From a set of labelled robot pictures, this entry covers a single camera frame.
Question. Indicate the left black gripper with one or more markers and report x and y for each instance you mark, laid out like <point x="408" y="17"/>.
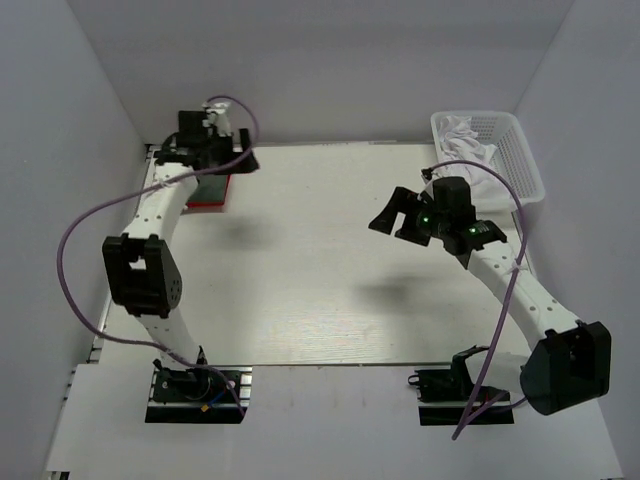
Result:
<point x="248" y="165"/>

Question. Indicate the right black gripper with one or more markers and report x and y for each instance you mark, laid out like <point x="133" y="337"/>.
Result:
<point x="401" y="201"/>

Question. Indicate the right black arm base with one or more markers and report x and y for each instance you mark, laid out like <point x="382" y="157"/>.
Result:
<point x="442" y="403"/>

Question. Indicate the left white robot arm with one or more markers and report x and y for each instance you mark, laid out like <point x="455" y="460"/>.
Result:
<point x="142" y="274"/>

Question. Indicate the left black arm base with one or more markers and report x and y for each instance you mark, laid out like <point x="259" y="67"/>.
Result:
<point x="198" y="397"/>

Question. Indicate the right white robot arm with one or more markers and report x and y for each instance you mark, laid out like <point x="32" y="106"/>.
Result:
<point x="570" y="359"/>

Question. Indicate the folded red t shirt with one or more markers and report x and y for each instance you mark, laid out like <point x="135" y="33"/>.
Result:
<point x="210" y="204"/>

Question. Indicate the crumpled white t shirt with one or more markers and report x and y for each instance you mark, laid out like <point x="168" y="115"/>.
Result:
<point x="458" y="141"/>

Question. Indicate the white plastic basket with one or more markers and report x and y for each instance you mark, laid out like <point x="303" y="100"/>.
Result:
<point x="513" y="159"/>

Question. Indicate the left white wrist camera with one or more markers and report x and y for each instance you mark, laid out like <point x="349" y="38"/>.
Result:
<point x="216" y="118"/>

